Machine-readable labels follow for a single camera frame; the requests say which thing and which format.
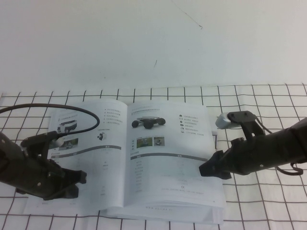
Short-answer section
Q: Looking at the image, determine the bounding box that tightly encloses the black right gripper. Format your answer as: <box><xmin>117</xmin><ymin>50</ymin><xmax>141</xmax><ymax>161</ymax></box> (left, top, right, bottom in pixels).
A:
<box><xmin>198</xmin><ymin>136</ymin><xmax>264</xmax><ymax>180</ymax></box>

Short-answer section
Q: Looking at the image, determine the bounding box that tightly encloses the white black-grid tablecloth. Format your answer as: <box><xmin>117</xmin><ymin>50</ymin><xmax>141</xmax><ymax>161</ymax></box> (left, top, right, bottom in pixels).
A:
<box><xmin>0</xmin><ymin>83</ymin><xmax>307</xmax><ymax>230</ymax></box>

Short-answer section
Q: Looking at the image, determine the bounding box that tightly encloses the black left camera bracket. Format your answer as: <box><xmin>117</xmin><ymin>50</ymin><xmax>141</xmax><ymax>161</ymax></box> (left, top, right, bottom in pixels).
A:
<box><xmin>21</xmin><ymin>131</ymin><xmax>58</xmax><ymax>154</ymax></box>

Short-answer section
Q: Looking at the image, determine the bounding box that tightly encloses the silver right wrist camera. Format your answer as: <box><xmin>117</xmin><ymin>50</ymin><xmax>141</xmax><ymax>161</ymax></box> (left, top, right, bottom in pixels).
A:
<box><xmin>215</xmin><ymin>112</ymin><xmax>237</xmax><ymax>130</ymax></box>

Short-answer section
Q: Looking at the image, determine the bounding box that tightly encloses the white product catalogue book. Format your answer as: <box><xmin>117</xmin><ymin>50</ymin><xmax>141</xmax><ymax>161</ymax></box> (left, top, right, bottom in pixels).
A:
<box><xmin>23</xmin><ymin>99</ymin><xmax>227</xmax><ymax>216</ymax></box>

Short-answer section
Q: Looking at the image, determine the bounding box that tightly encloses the thick black left camera cable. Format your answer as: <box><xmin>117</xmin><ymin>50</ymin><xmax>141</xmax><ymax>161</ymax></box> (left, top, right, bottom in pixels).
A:
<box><xmin>0</xmin><ymin>103</ymin><xmax>100</xmax><ymax>139</ymax></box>

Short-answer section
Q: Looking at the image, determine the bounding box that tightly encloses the black right camera bracket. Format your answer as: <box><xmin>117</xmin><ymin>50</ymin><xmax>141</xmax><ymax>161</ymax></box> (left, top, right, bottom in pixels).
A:
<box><xmin>226</xmin><ymin>110</ymin><xmax>264</xmax><ymax>142</ymax></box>

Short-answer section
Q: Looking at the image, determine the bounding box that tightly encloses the black camera bracket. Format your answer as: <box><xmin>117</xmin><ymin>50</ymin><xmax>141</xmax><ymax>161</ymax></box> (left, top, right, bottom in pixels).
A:
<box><xmin>226</xmin><ymin>110</ymin><xmax>264</xmax><ymax>142</ymax></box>
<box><xmin>21</xmin><ymin>131</ymin><xmax>58</xmax><ymax>154</ymax></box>

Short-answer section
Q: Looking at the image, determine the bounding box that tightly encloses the thin black right gripper cable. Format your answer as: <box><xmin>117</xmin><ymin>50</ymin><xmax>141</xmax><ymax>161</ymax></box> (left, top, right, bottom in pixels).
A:
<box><xmin>275</xmin><ymin>161</ymin><xmax>304</xmax><ymax>176</ymax></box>

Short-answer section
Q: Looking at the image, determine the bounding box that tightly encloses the closed white brochure book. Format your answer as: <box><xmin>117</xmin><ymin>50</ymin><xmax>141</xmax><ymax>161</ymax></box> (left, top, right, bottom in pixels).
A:
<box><xmin>105</xmin><ymin>115</ymin><xmax>225</xmax><ymax>226</ymax></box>

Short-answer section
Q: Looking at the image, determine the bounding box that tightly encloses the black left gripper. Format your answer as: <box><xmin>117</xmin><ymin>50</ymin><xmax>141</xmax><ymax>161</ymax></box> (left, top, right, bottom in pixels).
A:
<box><xmin>15</xmin><ymin>150</ymin><xmax>88</xmax><ymax>202</ymax></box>

